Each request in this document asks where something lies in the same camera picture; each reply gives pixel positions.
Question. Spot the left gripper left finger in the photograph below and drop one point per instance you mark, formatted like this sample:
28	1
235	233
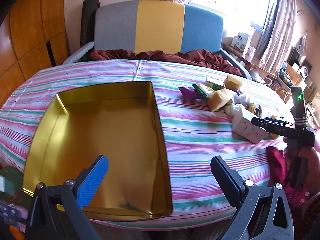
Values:
56	212

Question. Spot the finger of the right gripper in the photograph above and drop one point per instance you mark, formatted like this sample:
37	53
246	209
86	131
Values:
259	122
273	121

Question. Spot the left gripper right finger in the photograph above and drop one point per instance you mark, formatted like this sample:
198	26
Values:
263	212

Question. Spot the white pink cardboard box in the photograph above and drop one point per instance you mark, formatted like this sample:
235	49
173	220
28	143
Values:
242	126

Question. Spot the yellow sponge block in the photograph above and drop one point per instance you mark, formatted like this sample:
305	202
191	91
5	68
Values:
219	98
273	135
232	83

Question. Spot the green medicine box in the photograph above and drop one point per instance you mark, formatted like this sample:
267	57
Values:
212	84

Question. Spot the green Weidan snack pack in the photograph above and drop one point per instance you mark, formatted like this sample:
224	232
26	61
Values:
204	91

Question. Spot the purple snack packet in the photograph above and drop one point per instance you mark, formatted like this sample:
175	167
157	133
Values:
190	93

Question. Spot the yellow knitted cloth bundle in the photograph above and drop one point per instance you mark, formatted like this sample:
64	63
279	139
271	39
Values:
255	109

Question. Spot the white plastic bag ball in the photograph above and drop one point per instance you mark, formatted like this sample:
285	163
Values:
236	103

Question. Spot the person right hand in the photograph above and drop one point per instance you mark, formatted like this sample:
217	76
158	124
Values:
311	180

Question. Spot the red clothing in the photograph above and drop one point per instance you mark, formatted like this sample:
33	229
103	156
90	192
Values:
278	174

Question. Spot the striped bed sheet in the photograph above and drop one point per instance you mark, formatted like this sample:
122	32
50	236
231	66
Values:
192	134

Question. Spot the wooden side desk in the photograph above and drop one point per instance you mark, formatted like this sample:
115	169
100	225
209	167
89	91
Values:
250	63

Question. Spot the white appliance box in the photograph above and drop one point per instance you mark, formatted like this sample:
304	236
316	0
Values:
241	42

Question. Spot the pink curtain right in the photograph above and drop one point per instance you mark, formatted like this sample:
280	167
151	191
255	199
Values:
281	36

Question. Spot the maroon blanket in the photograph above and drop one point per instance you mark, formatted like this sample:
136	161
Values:
199	57

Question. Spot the gold metal tin box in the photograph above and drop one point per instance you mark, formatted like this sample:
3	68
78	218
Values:
119	121

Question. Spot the grey yellow blue headboard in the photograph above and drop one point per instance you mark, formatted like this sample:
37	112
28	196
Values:
140	26

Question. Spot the wooden wardrobe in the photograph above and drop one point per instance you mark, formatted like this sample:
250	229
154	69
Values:
33	37

